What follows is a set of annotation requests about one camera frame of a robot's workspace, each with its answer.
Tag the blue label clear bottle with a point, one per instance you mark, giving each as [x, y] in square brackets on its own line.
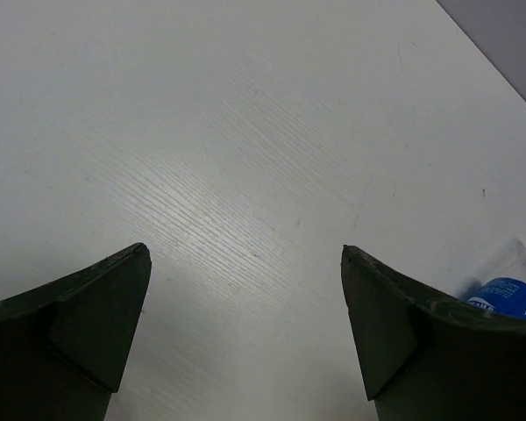
[500, 283]

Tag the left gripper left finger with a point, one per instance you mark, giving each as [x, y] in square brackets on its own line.
[64, 345]

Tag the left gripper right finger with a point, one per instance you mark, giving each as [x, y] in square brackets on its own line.
[424, 355]

